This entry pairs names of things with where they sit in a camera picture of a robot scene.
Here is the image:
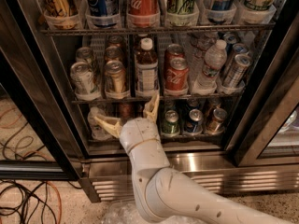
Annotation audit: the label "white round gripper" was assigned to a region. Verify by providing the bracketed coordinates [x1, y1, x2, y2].
[93, 92, 161, 153]

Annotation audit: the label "orange soda can front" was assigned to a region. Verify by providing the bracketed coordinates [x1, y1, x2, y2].
[105, 61, 126, 93]

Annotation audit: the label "orange soda can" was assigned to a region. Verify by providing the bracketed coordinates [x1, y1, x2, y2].
[104, 46, 124, 63]
[105, 61, 126, 93]
[107, 35, 125, 49]

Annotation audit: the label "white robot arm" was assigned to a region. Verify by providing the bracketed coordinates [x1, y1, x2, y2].
[94, 93, 291, 224]

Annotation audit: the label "clear water bottle bottom shelf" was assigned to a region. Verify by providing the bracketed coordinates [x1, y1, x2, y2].
[88, 106, 111, 141]

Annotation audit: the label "clear water bottle shelf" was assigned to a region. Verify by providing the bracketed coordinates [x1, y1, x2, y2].
[88, 106, 111, 141]
[197, 39, 227, 88]

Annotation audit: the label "green can bottom shelf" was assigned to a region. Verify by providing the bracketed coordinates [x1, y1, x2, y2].
[162, 110, 179, 136]

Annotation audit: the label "brown tea bottle middle shelf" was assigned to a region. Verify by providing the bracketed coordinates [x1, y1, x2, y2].
[135, 38, 158, 92]

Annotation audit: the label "red cola can front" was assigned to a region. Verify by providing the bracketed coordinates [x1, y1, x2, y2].
[165, 57, 189, 91]

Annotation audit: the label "blue can bottom shelf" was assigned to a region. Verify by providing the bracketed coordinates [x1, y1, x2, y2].
[184, 109, 203, 134]

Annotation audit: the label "steel fridge vent grille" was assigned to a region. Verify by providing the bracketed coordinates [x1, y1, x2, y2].
[79, 153, 299, 203]

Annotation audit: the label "white green can front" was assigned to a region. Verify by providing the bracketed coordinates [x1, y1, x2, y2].
[70, 62, 98, 95]

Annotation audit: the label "red cola can rear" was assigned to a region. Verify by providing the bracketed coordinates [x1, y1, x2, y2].
[164, 44, 185, 63]

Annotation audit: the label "orange soda can rear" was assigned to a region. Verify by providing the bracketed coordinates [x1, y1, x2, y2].
[107, 35, 125, 49]

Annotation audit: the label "white green can rear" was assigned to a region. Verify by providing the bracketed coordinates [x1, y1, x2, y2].
[76, 47, 96, 71]

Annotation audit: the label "orange brown can bottom shelf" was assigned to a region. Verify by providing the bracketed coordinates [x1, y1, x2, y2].
[206, 108, 227, 135]

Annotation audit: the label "left glass fridge door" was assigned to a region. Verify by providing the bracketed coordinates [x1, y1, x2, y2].
[0, 0, 83, 180]

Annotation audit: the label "glass fridge door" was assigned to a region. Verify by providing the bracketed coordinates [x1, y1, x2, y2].
[0, 0, 83, 180]
[231, 14, 299, 167]

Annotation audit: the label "clear water bottle middle shelf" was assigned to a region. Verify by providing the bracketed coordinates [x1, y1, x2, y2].
[197, 39, 227, 88]

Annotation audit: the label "silver energy can front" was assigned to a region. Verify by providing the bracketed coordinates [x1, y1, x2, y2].
[222, 54, 251, 88]

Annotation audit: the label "silver energy can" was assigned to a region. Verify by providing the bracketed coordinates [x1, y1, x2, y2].
[223, 33, 239, 46]
[221, 43, 249, 77]
[222, 54, 251, 88]

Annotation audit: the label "red cola can top shelf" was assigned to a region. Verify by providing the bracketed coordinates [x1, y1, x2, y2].
[128, 0, 158, 27]

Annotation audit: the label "silver energy can rear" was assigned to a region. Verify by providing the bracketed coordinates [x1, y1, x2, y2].
[223, 33, 239, 46]

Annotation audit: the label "right glass fridge door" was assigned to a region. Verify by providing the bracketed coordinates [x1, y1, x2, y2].
[231, 14, 299, 167]

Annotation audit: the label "clear plastic bag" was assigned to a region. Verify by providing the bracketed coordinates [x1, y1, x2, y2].
[101, 202, 205, 224]

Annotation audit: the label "middle wire shelf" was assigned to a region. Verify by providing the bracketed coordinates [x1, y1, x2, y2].
[71, 91, 243, 105]

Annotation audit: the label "wire shelf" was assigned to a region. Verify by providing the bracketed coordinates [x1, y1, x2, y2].
[40, 22, 275, 36]
[71, 91, 243, 105]

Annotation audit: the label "black and orange cables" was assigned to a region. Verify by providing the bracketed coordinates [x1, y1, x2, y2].
[0, 105, 82, 224]

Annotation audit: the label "top wire shelf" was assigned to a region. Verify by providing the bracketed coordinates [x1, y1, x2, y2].
[40, 22, 275, 36]

